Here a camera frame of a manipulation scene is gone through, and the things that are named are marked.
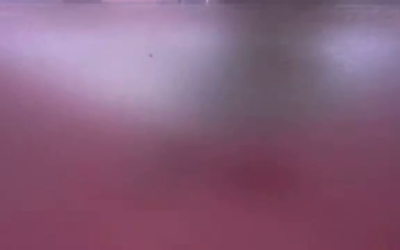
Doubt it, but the translucent pink plastic bin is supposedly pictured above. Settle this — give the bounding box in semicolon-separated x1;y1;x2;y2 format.
0;2;400;250

